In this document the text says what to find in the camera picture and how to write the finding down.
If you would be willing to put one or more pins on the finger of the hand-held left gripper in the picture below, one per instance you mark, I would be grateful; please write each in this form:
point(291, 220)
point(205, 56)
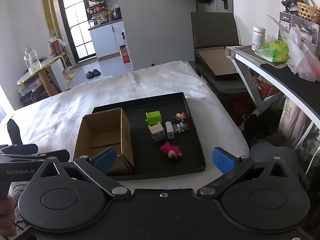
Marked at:
point(58, 155)
point(22, 148)

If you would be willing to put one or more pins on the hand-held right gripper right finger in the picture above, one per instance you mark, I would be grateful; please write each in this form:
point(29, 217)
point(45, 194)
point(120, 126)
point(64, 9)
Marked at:
point(223, 161)

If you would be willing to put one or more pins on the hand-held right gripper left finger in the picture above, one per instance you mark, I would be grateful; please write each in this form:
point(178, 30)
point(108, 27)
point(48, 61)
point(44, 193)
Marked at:
point(105, 158)

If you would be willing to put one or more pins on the brown cardboard box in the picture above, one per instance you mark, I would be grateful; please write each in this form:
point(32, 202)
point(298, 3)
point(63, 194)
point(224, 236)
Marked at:
point(105, 127)

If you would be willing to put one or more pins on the black tray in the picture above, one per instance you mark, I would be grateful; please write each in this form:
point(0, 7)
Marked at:
point(190, 155)

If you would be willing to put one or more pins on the pink dinosaur toy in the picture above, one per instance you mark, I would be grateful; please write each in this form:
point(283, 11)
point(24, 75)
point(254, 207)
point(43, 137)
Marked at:
point(170, 150)

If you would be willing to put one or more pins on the grey cube toy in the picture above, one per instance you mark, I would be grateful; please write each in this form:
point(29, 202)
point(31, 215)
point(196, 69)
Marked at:
point(156, 131)

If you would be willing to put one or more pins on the green toy block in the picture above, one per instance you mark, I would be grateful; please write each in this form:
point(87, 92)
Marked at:
point(153, 118)

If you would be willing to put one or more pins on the person's left hand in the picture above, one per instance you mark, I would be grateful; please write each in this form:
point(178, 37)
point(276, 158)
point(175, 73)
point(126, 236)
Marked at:
point(5, 211)

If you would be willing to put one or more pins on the person's foot in black sock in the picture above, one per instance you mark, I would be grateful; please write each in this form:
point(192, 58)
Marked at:
point(14, 132)

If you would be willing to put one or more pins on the blue figurine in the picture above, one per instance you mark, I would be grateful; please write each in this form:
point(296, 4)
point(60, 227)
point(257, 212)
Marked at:
point(182, 127)

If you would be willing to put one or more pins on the white power strip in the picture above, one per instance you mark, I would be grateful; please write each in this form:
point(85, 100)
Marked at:
point(27, 90)

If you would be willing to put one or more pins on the white fluffy blanket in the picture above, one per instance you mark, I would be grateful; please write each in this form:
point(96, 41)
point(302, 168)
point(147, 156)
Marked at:
point(125, 87)

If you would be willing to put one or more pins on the beige slippers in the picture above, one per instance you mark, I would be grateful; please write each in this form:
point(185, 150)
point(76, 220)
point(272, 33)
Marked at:
point(70, 77)

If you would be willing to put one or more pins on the red crate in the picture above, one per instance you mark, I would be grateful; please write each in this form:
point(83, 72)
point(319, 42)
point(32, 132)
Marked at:
point(265, 87)

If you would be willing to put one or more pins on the round gold-edged table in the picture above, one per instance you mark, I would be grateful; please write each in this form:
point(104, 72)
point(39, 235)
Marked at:
point(42, 66)

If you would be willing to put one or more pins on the black slipper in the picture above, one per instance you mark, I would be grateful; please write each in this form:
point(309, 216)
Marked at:
point(96, 73)
point(89, 75)

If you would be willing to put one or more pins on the glass jar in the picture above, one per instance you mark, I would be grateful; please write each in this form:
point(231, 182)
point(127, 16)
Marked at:
point(32, 60)

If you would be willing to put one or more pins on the brown cardboard sheet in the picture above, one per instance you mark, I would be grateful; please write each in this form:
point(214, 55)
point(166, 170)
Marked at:
point(217, 61)

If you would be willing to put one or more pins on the white desk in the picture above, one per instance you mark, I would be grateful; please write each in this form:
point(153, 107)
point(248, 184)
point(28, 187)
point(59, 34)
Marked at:
point(282, 80)

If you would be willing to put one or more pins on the red canister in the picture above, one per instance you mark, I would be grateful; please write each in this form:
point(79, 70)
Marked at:
point(55, 48)

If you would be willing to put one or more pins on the orange carton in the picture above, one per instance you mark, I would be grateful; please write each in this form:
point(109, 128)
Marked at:
point(125, 54)

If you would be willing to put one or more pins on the white kitchen cabinet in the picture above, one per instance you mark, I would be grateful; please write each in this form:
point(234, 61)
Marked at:
point(107, 38)

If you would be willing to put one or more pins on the green plastic bag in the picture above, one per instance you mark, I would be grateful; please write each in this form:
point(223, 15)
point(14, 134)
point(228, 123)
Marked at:
point(275, 51)

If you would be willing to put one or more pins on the spray bottle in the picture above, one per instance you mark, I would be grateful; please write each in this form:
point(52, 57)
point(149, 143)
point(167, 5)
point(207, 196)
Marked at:
point(123, 38)

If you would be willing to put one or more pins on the white jar pink lid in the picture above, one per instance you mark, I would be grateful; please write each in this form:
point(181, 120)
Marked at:
point(258, 38)

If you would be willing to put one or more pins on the clear plastic bag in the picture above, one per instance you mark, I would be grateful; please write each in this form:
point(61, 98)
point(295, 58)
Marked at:
point(303, 57)

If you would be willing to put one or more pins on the black-framed glass door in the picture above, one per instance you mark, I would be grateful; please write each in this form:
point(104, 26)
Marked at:
point(77, 25)

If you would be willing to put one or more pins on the dark open storage box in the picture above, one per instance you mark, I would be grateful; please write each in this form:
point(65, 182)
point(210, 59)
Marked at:
point(212, 27)

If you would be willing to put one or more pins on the white rice cooker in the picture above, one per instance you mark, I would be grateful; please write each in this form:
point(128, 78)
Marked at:
point(94, 23)

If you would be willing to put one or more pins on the black photo display box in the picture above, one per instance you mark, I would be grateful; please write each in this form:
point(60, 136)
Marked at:
point(287, 21)

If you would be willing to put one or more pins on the wicker basket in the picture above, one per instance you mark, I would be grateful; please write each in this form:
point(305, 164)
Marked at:
point(308, 11)

